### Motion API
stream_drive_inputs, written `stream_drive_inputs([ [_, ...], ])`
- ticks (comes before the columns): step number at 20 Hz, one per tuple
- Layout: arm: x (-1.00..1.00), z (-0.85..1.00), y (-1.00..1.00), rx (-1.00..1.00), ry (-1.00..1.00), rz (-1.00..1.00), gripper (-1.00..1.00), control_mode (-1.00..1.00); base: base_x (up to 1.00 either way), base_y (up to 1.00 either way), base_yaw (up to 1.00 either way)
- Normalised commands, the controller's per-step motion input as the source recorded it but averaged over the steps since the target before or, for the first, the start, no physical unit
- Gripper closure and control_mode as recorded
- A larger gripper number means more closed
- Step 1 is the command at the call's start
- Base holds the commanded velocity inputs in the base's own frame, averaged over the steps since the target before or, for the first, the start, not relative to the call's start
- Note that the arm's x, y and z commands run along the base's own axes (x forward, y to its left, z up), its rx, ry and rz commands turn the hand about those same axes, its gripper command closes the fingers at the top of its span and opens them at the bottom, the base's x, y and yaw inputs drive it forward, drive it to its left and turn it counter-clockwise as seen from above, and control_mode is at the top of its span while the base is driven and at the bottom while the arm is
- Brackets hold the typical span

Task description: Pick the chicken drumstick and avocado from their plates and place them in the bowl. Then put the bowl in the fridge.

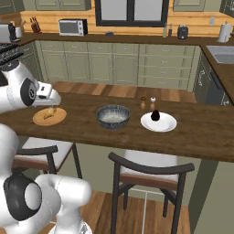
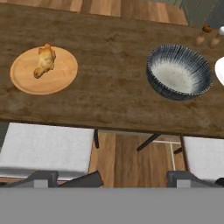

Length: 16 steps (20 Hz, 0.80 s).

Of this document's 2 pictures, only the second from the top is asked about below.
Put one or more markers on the white plate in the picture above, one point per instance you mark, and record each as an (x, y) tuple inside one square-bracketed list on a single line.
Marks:
[(220, 71)]

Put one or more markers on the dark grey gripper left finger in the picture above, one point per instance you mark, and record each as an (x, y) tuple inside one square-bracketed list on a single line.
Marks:
[(43, 178)]

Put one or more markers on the wooden shaker with brown top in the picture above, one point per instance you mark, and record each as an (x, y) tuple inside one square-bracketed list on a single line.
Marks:
[(202, 35)]

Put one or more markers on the round wooden plate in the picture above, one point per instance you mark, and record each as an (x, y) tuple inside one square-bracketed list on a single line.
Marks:
[(43, 70)]

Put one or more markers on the wooden dining table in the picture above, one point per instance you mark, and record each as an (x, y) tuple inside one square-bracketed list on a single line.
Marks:
[(110, 73)]

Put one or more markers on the golden chicken drumstick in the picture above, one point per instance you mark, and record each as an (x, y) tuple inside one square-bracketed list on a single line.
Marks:
[(45, 61)]

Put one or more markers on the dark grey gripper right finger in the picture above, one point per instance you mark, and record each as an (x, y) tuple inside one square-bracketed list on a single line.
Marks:
[(182, 178)]

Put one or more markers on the blue striped ceramic bowl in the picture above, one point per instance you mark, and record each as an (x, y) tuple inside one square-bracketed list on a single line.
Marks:
[(178, 73)]

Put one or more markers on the white cushioned stool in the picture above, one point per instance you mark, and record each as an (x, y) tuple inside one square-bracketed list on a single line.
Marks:
[(204, 157), (46, 148)]

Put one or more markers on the wooden shaker with white top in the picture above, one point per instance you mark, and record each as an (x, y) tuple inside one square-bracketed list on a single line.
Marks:
[(217, 37)]

